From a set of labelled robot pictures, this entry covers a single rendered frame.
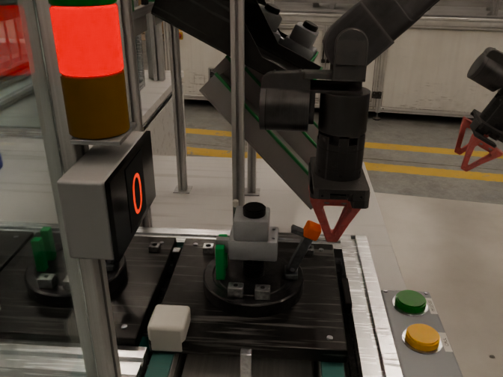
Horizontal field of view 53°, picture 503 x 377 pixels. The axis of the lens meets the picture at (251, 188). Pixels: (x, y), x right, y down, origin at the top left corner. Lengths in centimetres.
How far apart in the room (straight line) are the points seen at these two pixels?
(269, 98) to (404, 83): 414
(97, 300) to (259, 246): 24
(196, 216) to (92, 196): 74
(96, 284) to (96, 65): 21
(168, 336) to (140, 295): 10
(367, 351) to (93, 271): 34
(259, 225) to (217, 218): 48
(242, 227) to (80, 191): 29
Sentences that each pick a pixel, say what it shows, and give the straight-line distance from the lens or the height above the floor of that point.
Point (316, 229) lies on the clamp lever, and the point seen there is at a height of 107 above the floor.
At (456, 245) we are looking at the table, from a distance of 110.
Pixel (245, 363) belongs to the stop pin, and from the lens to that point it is 64.
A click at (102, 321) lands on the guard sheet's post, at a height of 107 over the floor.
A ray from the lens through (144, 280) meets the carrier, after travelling 75.
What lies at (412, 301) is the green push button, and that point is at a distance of 73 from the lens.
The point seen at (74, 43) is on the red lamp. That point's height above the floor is 134.
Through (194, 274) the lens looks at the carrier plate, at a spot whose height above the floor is 97.
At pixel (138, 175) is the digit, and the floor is 122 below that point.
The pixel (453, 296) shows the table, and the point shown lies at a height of 86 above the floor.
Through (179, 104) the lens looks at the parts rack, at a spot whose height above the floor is 108.
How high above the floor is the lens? 140
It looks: 25 degrees down
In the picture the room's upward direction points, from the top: straight up
